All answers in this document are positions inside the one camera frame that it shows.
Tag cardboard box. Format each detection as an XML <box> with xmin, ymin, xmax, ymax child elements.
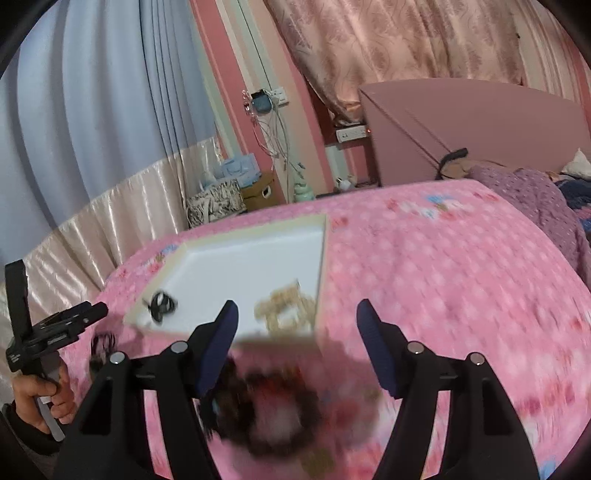
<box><xmin>241</xmin><ymin>172</ymin><xmax>280</xmax><ymax>211</ymax></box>

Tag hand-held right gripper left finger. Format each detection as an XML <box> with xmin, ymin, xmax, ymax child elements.
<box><xmin>53</xmin><ymin>300</ymin><xmax>239</xmax><ymax>480</ymax></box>

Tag dark wooden bead bracelet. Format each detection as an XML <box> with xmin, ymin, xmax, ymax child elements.
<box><xmin>205</xmin><ymin>362</ymin><xmax>326</xmax><ymax>460</ymax></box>

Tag white hanging cables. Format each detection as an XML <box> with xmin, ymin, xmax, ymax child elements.
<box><xmin>242</xmin><ymin>90</ymin><xmax>303</xmax><ymax>204</ymax></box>

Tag purple dotted quilt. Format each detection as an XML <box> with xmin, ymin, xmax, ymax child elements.
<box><xmin>468</xmin><ymin>165</ymin><xmax>591</xmax><ymax>278</ymax></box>

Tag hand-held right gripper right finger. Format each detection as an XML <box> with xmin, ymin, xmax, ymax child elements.
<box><xmin>356</xmin><ymin>299</ymin><xmax>541</xmax><ymax>480</ymax></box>

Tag black cord necklace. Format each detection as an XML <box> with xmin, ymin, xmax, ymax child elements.
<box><xmin>89</xmin><ymin>331</ymin><xmax>117</xmax><ymax>372</ymax></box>

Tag dark blue cloth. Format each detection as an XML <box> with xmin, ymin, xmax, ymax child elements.
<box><xmin>553</xmin><ymin>178</ymin><xmax>591</xmax><ymax>209</ymax></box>

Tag black hair tie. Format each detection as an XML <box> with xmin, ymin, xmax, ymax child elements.
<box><xmin>142</xmin><ymin>290</ymin><xmax>179</xmax><ymax>325</ymax></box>

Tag blue curtain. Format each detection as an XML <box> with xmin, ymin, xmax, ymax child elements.
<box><xmin>0</xmin><ymin>0</ymin><xmax>219</xmax><ymax>259</ymax></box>

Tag black and white patterned bag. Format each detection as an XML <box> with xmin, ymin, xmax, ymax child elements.
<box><xmin>185</xmin><ymin>180</ymin><xmax>246</xmax><ymax>230</ymax></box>

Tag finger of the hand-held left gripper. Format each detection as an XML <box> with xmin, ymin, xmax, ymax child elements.
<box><xmin>44</xmin><ymin>302</ymin><xmax>110</xmax><ymax>347</ymax></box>

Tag person's left hand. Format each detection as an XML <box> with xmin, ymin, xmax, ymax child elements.
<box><xmin>11</xmin><ymin>362</ymin><xmax>77</xmax><ymax>435</ymax></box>

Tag pink headboard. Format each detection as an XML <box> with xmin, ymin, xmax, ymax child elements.
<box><xmin>359</xmin><ymin>78</ymin><xmax>591</xmax><ymax>186</ymax></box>

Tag black strap handle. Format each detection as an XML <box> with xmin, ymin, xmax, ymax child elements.
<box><xmin>434</xmin><ymin>148</ymin><xmax>468</xmax><ymax>181</ymax></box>

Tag pink patterned curtain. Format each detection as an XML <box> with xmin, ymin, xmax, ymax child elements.
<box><xmin>265</xmin><ymin>0</ymin><xmax>532</xmax><ymax>126</ymax></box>

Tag white shallow tray box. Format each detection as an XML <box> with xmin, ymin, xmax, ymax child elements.
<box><xmin>122</xmin><ymin>213</ymin><xmax>329</xmax><ymax>352</ymax></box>

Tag cream satin curtain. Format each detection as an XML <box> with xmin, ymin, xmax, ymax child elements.
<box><xmin>0</xmin><ymin>137</ymin><xmax>228</xmax><ymax>402</ymax></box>

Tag person's left forearm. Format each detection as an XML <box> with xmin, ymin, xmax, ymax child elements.
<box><xmin>0</xmin><ymin>401</ymin><xmax>63</xmax><ymax>480</ymax></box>

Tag white cloth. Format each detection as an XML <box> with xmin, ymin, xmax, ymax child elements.
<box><xmin>560</xmin><ymin>148</ymin><xmax>591</xmax><ymax>177</ymax></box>

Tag pink floral blanket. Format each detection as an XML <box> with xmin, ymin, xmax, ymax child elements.
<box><xmin>60</xmin><ymin>179</ymin><xmax>591</xmax><ymax>480</ymax></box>

